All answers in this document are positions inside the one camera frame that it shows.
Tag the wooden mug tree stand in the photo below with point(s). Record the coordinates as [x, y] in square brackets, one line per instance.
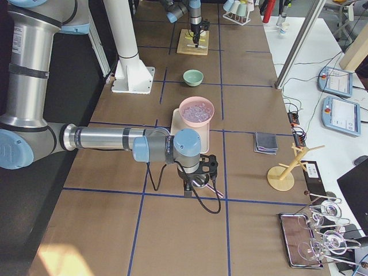
[280, 177]

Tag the aluminium frame post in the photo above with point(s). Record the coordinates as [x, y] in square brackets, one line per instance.
[305, 30]

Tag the cup rack with wooden handle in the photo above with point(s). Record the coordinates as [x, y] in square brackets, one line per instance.
[238, 11]

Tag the pink bowl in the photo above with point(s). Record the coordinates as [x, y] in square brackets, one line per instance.
[195, 100]

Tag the stainless steel ice scoop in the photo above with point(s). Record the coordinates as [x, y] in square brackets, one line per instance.
[202, 181]

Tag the metal tray with glasses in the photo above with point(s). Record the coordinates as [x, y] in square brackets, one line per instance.
[313, 236]

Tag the cream rectangular tray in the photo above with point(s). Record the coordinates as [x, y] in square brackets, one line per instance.
[178, 123]

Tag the white plastic spoon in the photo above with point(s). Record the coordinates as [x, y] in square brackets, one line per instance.
[201, 46]

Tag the pile of clear ice cubes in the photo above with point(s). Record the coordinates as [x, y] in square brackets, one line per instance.
[197, 113]

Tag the mint green bowl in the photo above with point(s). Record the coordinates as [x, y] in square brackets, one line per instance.
[193, 77]

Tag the clear water bottle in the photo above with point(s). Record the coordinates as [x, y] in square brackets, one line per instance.
[281, 19]

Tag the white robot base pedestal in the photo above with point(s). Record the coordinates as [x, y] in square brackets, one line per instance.
[131, 76]

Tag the bamboo cutting board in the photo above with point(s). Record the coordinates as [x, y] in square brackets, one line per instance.
[182, 43]

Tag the far teach pendant tablet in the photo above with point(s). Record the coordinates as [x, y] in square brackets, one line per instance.
[335, 81]

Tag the teach pendant tablet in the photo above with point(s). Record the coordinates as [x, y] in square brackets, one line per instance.
[335, 81]
[341, 115]

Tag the near teach pendant tablet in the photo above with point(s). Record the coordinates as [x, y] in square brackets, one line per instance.
[341, 115]

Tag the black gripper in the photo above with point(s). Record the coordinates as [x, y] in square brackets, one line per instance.
[184, 177]
[196, 29]

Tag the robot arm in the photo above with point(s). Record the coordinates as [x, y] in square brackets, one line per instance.
[26, 137]
[176, 10]

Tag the red bottle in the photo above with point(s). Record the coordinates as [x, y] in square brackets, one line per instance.
[269, 7]

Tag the folded grey cloth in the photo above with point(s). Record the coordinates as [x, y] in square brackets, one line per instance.
[265, 143]

